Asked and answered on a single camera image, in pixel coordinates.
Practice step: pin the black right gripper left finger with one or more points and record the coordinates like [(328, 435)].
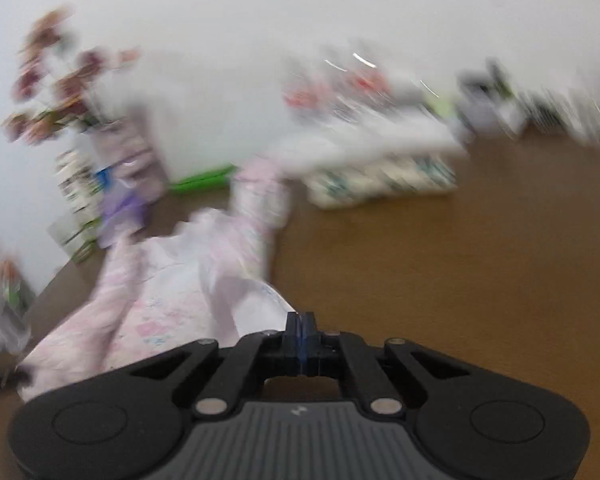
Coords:
[(291, 345)]

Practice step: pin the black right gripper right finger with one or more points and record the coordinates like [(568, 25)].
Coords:
[(310, 346)]

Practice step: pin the pink floral garment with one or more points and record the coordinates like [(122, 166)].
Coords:
[(207, 280)]

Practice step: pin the white teal patterned storage bag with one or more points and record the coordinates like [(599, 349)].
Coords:
[(388, 177)]

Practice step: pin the green rolled mat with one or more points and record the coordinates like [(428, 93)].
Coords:
[(210, 180)]

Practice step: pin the purple tissue box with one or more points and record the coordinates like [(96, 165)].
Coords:
[(123, 212)]

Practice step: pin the clear red printed plastic bag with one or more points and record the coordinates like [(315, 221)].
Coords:
[(346, 85)]

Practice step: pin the pink artificial flower bouquet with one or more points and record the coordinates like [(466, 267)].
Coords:
[(57, 87)]

